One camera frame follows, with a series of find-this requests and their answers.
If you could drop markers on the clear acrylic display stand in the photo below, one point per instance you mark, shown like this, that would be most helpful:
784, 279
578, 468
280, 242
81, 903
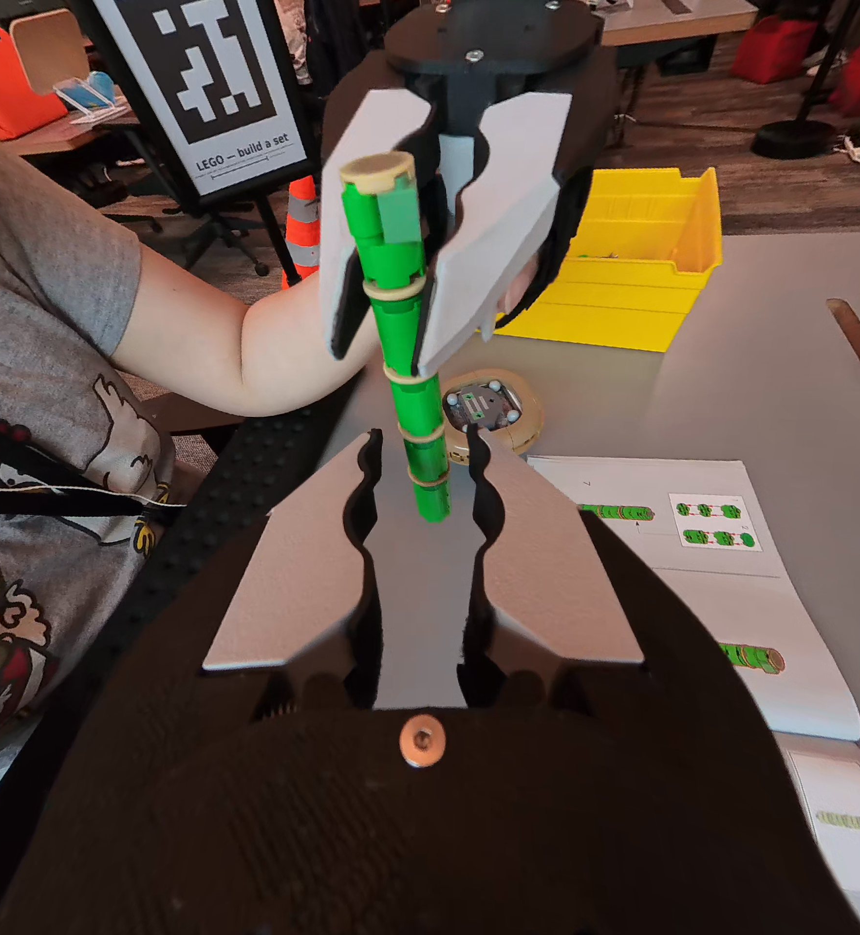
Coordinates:
90, 91

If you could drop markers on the green bamboo stalk model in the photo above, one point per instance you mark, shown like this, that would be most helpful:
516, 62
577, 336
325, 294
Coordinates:
415, 409

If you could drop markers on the person's left forearm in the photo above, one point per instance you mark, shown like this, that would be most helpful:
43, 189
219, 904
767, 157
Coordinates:
255, 343

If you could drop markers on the grey desk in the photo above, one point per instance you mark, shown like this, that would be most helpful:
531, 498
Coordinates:
766, 365

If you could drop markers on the black framed tag sign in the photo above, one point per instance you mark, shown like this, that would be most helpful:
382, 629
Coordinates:
247, 157

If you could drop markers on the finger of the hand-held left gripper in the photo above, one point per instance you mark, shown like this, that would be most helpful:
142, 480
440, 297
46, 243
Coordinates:
503, 219
335, 248

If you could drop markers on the orange traffic cone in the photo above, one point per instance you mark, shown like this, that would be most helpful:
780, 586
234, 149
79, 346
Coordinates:
302, 219

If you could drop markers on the open instruction booklet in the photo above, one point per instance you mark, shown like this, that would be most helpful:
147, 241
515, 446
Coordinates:
693, 599

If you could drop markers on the black floor stand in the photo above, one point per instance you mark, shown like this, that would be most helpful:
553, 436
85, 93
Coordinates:
799, 139

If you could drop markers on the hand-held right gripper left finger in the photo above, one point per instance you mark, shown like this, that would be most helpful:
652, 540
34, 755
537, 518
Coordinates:
284, 599

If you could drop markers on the yellow plastic bin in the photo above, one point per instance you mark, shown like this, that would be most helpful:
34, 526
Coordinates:
620, 307

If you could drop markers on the person in grey t-shirt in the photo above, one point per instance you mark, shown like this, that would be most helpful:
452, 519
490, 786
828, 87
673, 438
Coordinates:
35, 256

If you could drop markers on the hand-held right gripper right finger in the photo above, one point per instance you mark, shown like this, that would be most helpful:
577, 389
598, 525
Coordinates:
554, 584

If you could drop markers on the person's left hand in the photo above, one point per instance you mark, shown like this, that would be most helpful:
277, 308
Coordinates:
523, 286

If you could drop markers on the closed white instruction booklet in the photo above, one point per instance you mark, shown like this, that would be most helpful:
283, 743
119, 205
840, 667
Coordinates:
839, 789

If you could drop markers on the tan wooden board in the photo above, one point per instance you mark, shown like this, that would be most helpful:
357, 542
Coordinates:
50, 44

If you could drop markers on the tan round model base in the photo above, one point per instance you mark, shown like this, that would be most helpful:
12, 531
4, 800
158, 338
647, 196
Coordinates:
525, 431

